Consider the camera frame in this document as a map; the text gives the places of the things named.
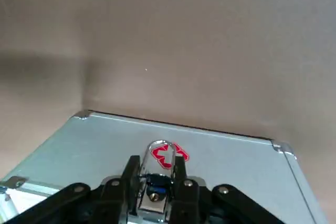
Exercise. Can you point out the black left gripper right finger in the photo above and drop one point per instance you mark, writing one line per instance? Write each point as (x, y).
(194, 203)

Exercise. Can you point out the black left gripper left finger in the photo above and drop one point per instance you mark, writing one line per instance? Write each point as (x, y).
(110, 197)

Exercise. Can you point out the silver aluminium medicine box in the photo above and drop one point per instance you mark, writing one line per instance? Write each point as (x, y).
(78, 150)

